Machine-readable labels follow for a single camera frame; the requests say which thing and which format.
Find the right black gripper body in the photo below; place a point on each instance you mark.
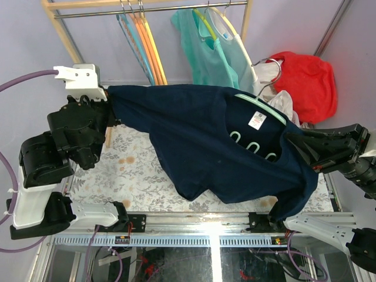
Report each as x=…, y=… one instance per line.
x=349, y=149

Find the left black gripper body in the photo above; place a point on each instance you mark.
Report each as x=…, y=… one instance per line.
x=106, y=117

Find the navy blue t shirt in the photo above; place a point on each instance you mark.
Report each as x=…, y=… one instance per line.
x=209, y=138

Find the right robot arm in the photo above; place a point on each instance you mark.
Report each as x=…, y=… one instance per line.
x=357, y=243

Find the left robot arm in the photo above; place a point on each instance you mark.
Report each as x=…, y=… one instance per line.
x=76, y=135

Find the orange hanger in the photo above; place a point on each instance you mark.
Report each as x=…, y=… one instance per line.
x=149, y=51

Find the blue hanger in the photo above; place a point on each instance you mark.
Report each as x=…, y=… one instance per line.
x=136, y=46

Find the teal t shirt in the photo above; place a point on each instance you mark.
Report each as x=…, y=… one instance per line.
x=206, y=57

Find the yellow green hanger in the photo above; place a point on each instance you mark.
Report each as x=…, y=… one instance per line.
x=205, y=22

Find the floral table mat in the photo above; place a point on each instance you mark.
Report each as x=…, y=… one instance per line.
x=129, y=171

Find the red cloth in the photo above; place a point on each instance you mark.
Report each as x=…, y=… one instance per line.
x=310, y=83

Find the white cloth pile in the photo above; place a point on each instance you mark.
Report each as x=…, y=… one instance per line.
x=268, y=74

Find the wooden clothes rack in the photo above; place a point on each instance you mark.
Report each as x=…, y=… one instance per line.
x=53, y=11

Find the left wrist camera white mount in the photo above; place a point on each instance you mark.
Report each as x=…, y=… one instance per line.
x=82, y=79

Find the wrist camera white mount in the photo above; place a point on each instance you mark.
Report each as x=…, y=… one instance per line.
x=370, y=149
x=82, y=79

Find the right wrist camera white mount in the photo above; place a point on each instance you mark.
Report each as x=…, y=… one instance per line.
x=370, y=149

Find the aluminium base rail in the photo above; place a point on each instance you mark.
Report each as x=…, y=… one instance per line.
x=196, y=230

